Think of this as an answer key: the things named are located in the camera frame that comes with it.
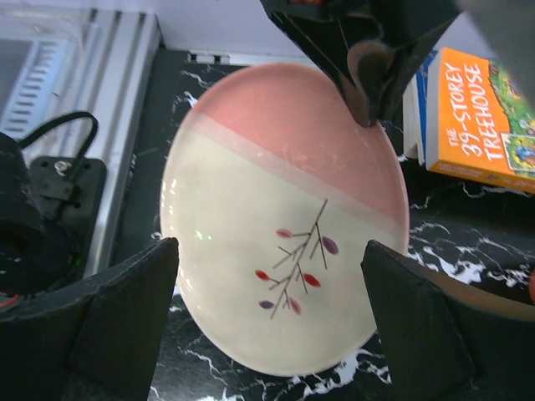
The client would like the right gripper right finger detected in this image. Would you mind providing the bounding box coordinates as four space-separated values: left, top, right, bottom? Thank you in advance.
361 241 534 400

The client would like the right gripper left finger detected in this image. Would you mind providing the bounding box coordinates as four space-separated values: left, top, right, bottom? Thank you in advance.
1 238 179 400

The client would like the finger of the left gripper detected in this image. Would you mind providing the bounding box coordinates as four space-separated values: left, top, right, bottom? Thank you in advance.
261 1 376 125
359 1 460 127

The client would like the orange treehouse book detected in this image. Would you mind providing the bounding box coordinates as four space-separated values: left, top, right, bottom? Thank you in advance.
402 48 534 193

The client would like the pink cream branch plate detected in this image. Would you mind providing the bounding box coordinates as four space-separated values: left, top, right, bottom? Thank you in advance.
160 63 409 376

